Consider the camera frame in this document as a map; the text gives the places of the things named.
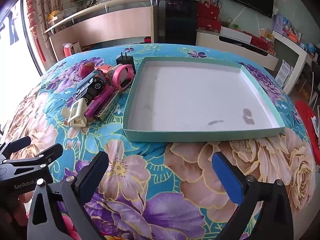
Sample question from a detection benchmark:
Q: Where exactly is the red hanging decoration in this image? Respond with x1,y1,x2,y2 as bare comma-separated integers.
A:
26,0,47,63

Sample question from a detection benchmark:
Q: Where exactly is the pink ring toy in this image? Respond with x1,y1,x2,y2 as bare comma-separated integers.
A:
112,64,136,92

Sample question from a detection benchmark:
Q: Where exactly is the floral blanket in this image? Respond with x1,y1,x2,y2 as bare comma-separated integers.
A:
0,42,318,240

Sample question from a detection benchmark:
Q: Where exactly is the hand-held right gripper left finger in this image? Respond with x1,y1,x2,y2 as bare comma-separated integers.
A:
26,151,110,240

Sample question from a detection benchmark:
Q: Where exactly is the white desk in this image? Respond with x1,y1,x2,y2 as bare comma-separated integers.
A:
271,30,313,95

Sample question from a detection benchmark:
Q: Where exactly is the black charger plug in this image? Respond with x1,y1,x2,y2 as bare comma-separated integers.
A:
116,52,137,73

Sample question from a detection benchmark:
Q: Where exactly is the silver harmonica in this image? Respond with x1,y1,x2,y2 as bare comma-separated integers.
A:
94,89,120,122

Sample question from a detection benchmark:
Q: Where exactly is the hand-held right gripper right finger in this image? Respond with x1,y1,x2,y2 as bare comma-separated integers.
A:
211,151,294,240

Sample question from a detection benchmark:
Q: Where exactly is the patterned curtain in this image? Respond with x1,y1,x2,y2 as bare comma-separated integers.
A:
34,0,63,28

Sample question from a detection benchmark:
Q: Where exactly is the white printed carton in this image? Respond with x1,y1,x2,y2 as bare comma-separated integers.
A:
276,60,294,85

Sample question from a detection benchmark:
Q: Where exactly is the red gift box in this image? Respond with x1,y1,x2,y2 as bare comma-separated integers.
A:
197,17,222,33

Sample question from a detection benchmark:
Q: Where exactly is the white flat box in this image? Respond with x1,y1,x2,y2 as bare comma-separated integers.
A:
220,26,252,44

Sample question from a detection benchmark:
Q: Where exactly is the black water dispenser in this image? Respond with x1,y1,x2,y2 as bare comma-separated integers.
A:
159,0,198,46

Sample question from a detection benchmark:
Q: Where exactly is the clear plastic container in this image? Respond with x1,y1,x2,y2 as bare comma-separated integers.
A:
61,6,78,18

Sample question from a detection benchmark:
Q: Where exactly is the red gift bag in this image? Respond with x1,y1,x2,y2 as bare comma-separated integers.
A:
197,0,219,20

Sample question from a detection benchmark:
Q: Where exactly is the purple printed box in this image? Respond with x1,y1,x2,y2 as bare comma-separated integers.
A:
272,14,292,34

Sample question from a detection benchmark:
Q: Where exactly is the white television cabinet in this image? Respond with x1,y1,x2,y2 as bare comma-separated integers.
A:
196,29,279,72

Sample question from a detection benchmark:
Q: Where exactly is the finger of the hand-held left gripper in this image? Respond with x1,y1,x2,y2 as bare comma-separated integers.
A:
0,136,32,159
0,143,64,174

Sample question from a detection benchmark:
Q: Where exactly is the window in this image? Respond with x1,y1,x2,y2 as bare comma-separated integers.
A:
0,0,43,130

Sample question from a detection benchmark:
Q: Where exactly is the red flat box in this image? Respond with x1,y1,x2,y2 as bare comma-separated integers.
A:
251,35,275,54

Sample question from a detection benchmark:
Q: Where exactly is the light wooden shelf desk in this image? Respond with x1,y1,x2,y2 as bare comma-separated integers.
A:
44,0,165,62

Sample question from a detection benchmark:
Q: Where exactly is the red paper bag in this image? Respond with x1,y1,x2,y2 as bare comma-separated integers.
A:
62,41,82,58

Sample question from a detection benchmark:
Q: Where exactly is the magenta purple plastic tube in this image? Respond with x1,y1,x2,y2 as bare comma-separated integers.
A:
84,85,112,118

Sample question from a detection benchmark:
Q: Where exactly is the magenta round toy figure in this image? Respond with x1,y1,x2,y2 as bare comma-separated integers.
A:
80,62,95,78

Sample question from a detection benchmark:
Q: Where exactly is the dark chair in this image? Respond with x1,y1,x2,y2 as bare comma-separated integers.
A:
307,62,320,110

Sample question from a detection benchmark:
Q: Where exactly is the teal shallow cardboard box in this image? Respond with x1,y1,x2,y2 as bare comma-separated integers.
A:
122,56,286,143

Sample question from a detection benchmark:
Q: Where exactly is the red plastic stool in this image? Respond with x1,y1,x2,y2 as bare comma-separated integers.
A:
294,100,320,165

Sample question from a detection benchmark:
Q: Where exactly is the blue toy piece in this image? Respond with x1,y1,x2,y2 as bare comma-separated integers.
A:
76,70,107,100

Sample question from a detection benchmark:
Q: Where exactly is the yellow round item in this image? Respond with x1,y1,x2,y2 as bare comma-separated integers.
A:
47,10,62,25

